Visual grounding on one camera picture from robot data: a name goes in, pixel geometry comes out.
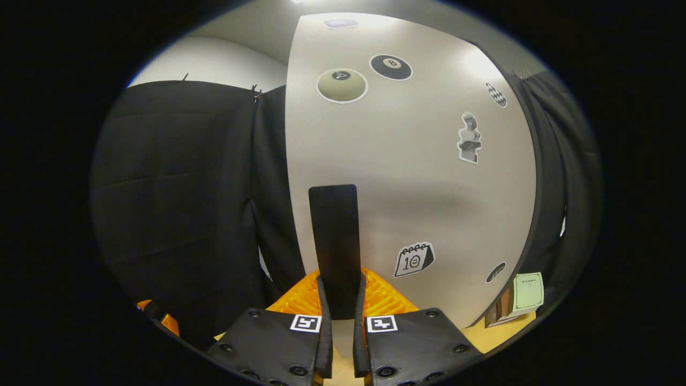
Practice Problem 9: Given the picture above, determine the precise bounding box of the black cabinet door handle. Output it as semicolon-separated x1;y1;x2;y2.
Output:
308;184;362;321

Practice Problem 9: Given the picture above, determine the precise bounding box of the pale green booklet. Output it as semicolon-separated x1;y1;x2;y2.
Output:
513;272;545;314

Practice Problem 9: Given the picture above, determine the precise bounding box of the grey cabinet door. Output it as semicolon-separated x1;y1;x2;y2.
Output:
284;12;538;344

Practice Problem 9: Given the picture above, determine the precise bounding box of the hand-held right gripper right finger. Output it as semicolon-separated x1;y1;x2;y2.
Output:
353;268;484;386

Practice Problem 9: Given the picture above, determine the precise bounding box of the black backdrop cloth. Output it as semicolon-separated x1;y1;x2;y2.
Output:
88;70;603;349

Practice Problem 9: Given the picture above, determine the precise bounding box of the brown book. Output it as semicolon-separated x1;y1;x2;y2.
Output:
496;289;515;322

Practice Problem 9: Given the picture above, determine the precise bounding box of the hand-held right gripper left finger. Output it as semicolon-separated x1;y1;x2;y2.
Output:
205;270;334;386

